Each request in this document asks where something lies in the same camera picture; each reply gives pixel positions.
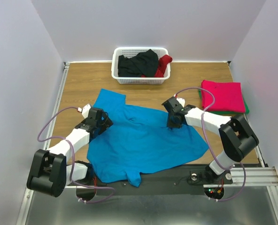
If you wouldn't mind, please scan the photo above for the blue t shirt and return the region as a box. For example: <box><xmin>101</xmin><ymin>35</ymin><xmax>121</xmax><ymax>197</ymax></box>
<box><xmin>87</xmin><ymin>89</ymin><xmax>208</xmax><ymax>187</ymax></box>

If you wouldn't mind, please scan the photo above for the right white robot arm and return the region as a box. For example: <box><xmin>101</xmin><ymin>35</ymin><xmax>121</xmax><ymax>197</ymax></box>
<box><xmin>162</xmin><ymin>97</ymin><xmax>259</xmax><ymax>183</ymax></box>

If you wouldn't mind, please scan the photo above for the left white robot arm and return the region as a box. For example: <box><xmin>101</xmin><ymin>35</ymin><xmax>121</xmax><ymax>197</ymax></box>
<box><xmin>26</xmin><ymin>105</ymin><xmax>113</xmax><ymax>197</ymax></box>

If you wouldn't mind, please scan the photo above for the folded pink t shirt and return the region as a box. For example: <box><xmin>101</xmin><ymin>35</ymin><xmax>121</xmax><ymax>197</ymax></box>
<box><xmin>201</xmin><ymin>80</ymin><xmax>246</xmax><ymax>113</ymax></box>

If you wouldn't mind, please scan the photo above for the red t shirt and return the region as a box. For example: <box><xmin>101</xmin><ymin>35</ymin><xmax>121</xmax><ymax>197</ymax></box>
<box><xmin>140</xmin><ymin>54</ymin><xmax>172</xmax><ymax>78</ymax></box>

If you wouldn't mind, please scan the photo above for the black t shirt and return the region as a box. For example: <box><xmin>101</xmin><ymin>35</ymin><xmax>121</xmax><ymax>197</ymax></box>
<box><xmin>117</xmin><ymin>49</ymin><xmax>159</xmax><ymax>78</ymax></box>

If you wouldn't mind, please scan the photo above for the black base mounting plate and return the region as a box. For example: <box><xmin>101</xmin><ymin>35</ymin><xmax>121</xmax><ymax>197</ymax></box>
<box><xmin>66</xmin><ymin>164</ymin><xmax>233</xmax><ymax>196</ymax></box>

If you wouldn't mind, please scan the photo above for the folded green t shirt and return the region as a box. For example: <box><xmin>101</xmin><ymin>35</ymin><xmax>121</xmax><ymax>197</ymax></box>
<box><xmin>198</xmin><ymin>90</ymin><xmax>250</xmax><ymax>115</ymax></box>

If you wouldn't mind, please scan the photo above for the white perforated plastic basket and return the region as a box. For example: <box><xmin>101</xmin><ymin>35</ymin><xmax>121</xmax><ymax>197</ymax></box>
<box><xmin>111</xmin><ymin>47</ymin><xmax>170</xmax><ymax>85</ymax></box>

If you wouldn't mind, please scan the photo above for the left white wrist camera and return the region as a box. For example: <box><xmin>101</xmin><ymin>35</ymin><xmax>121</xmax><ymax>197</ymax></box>
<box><xmin>77</xmin><ymin>104</ymin><xmax>91</xmax><ymax>119</ymax></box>

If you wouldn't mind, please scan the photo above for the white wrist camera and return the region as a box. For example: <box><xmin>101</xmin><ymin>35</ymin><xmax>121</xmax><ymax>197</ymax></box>
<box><xmin>174</xmin><ymin>94</ymin><xmax>185</xmax><ymax>107</ymax></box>
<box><xmin>77</xmin><ymin>104</ymin><xmax>91</xmax><ymax>119</ymax></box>

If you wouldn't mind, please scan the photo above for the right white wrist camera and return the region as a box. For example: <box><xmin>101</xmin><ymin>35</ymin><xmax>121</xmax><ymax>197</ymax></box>
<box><xmin>174</xmin><ymin>94</ymin><xmax>185</xmax><ymax>107</ymax></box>

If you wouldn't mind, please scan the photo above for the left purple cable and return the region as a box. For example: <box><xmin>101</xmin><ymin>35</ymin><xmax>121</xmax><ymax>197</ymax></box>
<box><xmin>37</xmin><ymin>106</ymin><xmax>116</xmax><ymax>204</ymax></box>

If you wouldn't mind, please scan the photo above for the left aluminium frame rail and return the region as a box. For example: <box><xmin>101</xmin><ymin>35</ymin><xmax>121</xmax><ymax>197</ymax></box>
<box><xmin>40</xmin><ymin>62</ymin><xmax>70</xmax><ymax>140</ymax></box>

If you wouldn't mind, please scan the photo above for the front aluminium frame rail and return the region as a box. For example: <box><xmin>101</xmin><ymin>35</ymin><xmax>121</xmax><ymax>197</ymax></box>
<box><xmin>231</xmin><ymin>167</ymin><xmax>278</xmax><ymax>187</ymax></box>

